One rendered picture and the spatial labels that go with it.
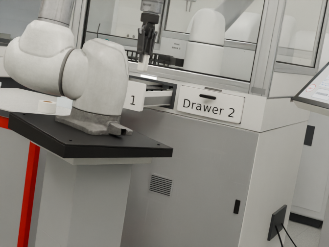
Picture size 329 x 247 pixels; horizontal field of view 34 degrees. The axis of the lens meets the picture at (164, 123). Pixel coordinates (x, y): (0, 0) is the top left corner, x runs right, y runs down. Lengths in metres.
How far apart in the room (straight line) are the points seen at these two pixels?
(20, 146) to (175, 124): 0.69
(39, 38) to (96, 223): 0.59
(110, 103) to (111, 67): 0.11
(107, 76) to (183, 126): 0.83
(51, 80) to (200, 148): 0.90
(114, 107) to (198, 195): 0.87
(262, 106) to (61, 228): 0.99
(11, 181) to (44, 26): 0.70
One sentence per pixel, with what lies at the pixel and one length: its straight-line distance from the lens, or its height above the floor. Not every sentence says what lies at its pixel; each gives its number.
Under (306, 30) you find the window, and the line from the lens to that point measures 2.80.
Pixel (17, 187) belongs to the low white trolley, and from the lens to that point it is 2.15.
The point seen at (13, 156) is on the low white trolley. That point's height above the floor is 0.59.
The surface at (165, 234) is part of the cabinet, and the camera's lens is 2.51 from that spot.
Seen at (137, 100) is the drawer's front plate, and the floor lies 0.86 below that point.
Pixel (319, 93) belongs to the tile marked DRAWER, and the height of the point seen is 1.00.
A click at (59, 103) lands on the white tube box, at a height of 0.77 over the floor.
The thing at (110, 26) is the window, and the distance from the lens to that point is 2.59.
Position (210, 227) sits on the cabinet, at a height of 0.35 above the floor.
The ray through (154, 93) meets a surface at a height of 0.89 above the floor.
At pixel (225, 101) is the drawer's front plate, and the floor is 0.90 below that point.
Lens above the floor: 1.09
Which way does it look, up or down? 8 degrees down
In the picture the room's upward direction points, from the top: 9 degrees clockwise
